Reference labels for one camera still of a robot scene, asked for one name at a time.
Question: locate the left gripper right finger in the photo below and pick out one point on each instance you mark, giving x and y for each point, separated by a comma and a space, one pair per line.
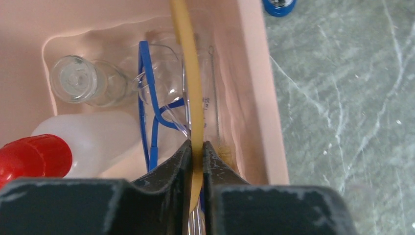
235, 207

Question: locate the test tube brush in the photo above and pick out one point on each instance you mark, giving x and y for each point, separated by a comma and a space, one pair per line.
223, 149

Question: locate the pink plastic bin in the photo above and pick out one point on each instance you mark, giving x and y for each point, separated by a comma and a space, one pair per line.
34, 34

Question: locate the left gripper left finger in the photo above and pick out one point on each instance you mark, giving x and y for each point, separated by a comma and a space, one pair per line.
154, 204

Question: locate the red cap wash bottle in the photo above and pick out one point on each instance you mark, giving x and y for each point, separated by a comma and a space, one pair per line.
70, 146

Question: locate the clear glass thistle funnel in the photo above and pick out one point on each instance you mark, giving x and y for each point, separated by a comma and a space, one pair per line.
196, 222

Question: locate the blue stapler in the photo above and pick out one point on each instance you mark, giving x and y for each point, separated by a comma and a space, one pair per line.
279, 8

